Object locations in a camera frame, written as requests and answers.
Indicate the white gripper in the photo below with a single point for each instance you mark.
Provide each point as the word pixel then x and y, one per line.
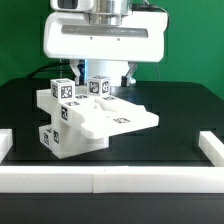
pixel 140 38

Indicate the white tagged cube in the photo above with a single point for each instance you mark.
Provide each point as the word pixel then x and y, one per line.
pixel 62 89

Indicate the white chair back frame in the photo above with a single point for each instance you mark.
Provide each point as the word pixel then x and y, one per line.
pixel 97 117

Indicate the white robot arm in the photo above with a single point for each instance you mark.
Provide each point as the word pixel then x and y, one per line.
pixel 111 12

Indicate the white block left edge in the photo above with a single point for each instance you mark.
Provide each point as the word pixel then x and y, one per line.
pixel 6 142

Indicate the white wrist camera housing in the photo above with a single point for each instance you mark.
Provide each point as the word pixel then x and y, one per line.
pixel 72 5

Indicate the white obstacle wall bar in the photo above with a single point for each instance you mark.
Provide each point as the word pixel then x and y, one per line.
pixel 212 147

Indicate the white front rail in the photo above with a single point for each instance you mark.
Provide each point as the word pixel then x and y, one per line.
pixel 62 179

